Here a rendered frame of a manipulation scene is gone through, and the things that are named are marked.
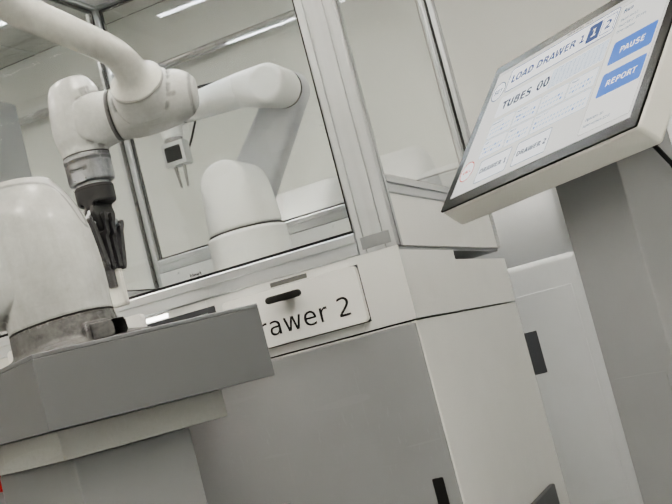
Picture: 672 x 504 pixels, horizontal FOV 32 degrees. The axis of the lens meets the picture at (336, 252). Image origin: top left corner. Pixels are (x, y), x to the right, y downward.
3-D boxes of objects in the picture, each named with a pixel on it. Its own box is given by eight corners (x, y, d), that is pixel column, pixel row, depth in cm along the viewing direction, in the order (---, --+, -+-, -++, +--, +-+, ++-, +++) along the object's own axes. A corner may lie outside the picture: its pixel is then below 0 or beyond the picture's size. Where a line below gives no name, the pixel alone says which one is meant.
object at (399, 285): (416, 318, 226) (397, 244, 227) (-20, 434, 259) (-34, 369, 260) (515, 300, 315) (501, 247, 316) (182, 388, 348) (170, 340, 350)
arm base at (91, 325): (70, 351, 156) (58, 310, 157) (-14, 388, 171) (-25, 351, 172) (175, 326, 170) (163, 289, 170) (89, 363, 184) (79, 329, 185)
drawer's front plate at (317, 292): (368, 321, 227) (353, 265, 228) (234, 357, 237) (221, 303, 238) (370, 320, 229) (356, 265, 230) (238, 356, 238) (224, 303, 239)
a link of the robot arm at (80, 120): (49, 159, 224) (115, 140, 222) (31, 81, 225) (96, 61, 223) (71, 167, 234) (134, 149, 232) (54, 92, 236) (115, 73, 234)
